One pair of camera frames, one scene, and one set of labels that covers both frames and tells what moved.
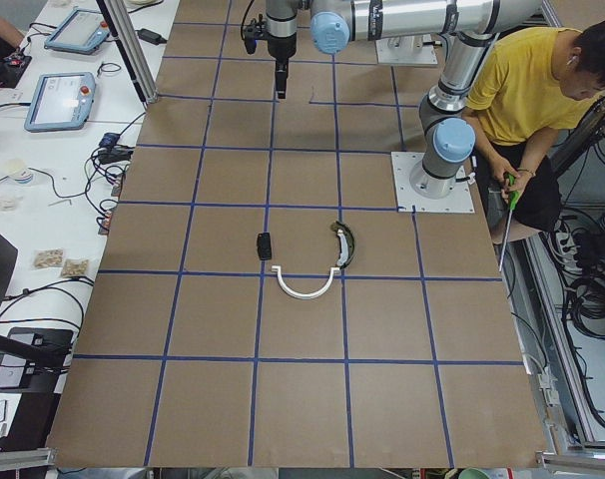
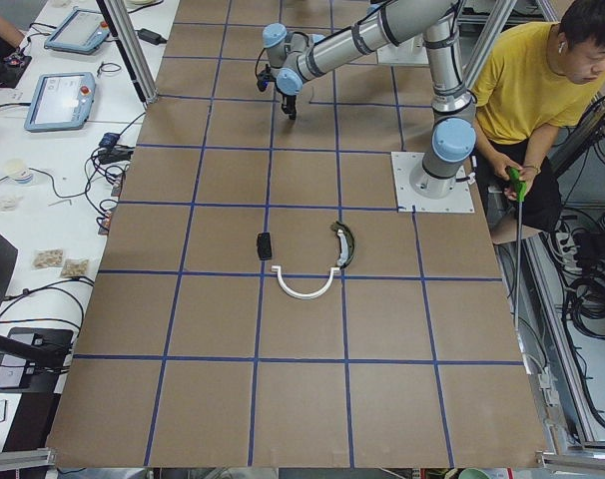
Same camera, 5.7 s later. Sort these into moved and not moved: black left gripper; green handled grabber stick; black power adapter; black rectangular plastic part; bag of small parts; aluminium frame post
Moved: green handled grabber stick; black left gripper
Not moved: black rectangular plastic part; bag of small parts; black power adapter; aluminium frame post
